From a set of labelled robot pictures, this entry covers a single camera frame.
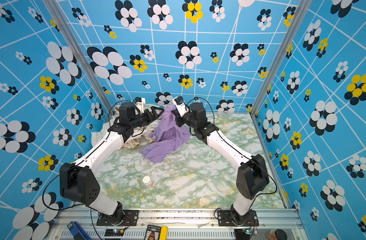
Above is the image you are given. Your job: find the cream green-printed cloth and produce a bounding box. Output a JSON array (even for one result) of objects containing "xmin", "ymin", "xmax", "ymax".
[{"xmin": 108, "ymin": 101, "xmax": 161, "ymax": 148}]

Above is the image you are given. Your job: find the controller board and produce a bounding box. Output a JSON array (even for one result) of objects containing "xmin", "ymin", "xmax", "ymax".
[
  {"xmin": 234, "ymin": 229, "xmax": 251, "ymax": 240},
  {"xmin": 104, "ymin": 229, "xmax": 125, "ymax": 238}
]

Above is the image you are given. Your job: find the left controller board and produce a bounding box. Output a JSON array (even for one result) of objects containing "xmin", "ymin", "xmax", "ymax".
[{"xmin": 104, "ymin": 229, "xmax": 125, "ymax": 238}]

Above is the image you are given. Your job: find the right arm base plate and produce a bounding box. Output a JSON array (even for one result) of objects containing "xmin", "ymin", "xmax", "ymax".
[{"xmin": 214, "ymin": 209, "xmax": 259, "ymax": 228}]

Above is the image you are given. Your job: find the blue handheld tool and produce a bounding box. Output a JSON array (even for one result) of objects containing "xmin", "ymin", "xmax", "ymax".
[{"xmin": 67, "ymin": 221, "xmax": 92, "ymax": 240}]

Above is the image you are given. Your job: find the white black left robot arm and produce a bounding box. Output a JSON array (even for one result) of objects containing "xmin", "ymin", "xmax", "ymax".
[{"xmin": 59, "ymin": 101, "xmax": 164, "ymax": 225}]

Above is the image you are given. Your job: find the brown black round jar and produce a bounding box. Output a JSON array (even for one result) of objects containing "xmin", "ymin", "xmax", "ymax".
[{"xmin": 265, "ymin": 229, "xmax": 288, "ymax": 240}]

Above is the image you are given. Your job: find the aluminium corner post right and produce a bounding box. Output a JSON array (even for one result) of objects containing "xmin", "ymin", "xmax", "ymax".
[{"xmin": 250, "ymin": 0, "xmax": 312, "ymax": 119}]

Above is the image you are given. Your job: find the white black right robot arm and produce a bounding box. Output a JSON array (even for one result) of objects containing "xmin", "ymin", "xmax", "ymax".
[{"xmin": 173, "ymin": 97, "xmax": 270, "ymax": 226}]

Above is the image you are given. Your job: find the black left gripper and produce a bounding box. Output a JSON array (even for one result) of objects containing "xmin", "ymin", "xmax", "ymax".
[{"xmin": 129, "ymin": 106, "xmax": 163, "ymax": 130}]

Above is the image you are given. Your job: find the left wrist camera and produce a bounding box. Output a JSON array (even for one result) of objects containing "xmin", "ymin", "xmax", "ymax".
[{"xmin": 133, "ymin": 97, "xmax": 146, "ymax": 114}]

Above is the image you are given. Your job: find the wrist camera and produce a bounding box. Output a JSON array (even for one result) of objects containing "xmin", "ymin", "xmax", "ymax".
[
  {"xmin": 133, "ymin": 97, "xmax": 146, "ymax": 114},
  {"xmin": 173, "ymin": 96, "xmax": 187, "ymax": 117}
]

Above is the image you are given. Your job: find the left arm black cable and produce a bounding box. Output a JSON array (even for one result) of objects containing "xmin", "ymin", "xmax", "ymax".
[{"xmin": 41, "ymin": 99, "xmax": 136, "ymax": 240}]

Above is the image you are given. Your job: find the white capped pill bottle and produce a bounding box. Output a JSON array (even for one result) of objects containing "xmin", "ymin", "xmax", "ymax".
[{"xmin": 142, "ymin": 176, "xmax": 154, "ymax": 188}]

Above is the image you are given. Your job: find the aluminium front rail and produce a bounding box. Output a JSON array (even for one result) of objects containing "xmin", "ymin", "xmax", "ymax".
[{"xmin": 48, "ymin": 209, "xmax": 308, "ymax": 240}]

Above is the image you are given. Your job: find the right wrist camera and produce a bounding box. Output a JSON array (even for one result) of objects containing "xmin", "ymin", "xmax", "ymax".
[{"xmin": 173, "ymin": 96, "xmax": 187, "ymax": 117}]

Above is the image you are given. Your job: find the purple printed cloth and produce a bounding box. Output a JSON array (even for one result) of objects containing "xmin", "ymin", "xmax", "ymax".
[{"xmin": 140, "ymin": 105, "xmax": 191, "ymax": 163}]

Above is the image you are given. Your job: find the right controller board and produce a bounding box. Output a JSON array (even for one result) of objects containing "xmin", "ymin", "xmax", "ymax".
[{"xmin": 234, "ymin": 229, "xmax": 251, "ymax": 240}]

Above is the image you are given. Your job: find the aluminium corner post left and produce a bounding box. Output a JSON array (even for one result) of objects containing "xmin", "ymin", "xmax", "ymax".
[{"xmin": 43, "ymin": 1, "xmax": 112, "ymax": 113}]

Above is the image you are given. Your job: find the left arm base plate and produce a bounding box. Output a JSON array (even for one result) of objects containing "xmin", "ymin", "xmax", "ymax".
[{"xmin": 96, "ymin": 210, "xmax": 140, "ymax": 227}]

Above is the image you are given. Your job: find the aluminium corner post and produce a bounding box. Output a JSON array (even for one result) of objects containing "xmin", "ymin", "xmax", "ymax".
[
  {"xmin": 43, "ymin": 1, "xmax": 112, "ymax": 113},
  {"xmin": 250, "ymin": 0, "xmax": 312, "ymax": 119}
]

